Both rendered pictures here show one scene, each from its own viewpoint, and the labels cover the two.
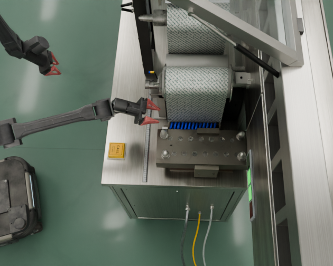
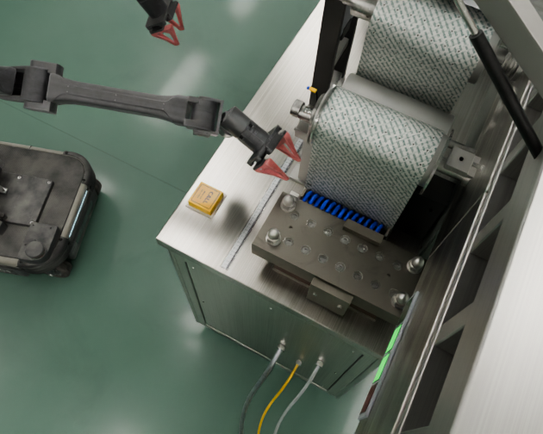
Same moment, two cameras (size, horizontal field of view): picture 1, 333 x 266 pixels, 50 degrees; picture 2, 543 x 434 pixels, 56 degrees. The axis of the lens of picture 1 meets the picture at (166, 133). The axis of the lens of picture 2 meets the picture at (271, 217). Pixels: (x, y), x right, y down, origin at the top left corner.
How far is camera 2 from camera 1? 0.36 m
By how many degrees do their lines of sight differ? 7
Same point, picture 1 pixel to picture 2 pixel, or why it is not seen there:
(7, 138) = (33, 91)
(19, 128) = (59, 84)
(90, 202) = (152, 269)
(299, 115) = not seen: outside the picture
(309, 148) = (540, 326)
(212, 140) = (363, 250)
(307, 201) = not seen: outside the picture
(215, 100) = (398, 180)
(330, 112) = not seen: outside the picture
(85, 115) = (171, 111)
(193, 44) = (404, 73)
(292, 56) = not seen: outside the picture
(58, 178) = (127, 215)
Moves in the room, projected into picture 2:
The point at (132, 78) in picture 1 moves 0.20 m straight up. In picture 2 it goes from (287, 103) to (291, 56)
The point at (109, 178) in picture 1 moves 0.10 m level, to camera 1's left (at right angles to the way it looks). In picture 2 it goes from (173, 236) to (139, 223)
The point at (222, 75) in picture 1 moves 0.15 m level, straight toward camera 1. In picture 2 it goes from (428, 140) to (388, 192)
